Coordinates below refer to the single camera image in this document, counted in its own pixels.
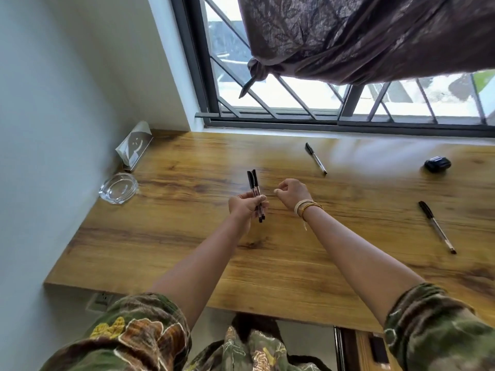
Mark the clear glass ashtray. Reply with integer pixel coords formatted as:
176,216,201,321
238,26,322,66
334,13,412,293
98,172,139,205

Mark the camouflage floral shirt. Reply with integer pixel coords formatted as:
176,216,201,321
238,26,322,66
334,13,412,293
40,283,495,371

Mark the white beaded bracelet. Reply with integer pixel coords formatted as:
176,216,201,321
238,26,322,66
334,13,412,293
293,199,314,217

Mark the person's right hand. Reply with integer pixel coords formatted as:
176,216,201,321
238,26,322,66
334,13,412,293
274,178,313,212

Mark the gold bangle bracelet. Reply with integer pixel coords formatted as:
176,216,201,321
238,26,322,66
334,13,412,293
297,202,324,222

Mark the metal window grille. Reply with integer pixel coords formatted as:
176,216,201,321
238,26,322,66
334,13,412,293
199,0,495,126

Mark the brown patterned knotted curtain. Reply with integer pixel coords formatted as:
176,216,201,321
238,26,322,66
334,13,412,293
236,0,495,99

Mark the white wall socket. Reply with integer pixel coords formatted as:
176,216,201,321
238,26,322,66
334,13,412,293
86,292,115,313

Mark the dark grey window frame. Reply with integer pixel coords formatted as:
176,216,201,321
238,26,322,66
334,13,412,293
170,0,495,138

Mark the black metal table leg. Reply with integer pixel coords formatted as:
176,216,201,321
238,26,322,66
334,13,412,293
334,327,357,371

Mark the person's right forearm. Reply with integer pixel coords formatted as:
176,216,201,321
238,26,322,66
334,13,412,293
300,206,427,328

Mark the person's left forearm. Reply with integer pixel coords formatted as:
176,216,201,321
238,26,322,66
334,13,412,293
148,217,254,331

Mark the person's left hand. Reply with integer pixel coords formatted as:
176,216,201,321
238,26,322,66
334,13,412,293
228,191,268,229

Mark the wooden cabinet with black handle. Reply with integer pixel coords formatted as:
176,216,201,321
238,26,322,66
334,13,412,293
355,330,403,371

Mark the black capped clear pen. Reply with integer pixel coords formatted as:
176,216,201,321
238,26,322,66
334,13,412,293
252,169,266,221
247,171,263,223
418,201,457,255
305,142,328,176

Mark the clear acrylic sign holder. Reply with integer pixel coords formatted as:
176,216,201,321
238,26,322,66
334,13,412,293
115,120,154,171

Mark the small black case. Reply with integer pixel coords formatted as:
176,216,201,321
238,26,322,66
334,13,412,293
424,156,452,174

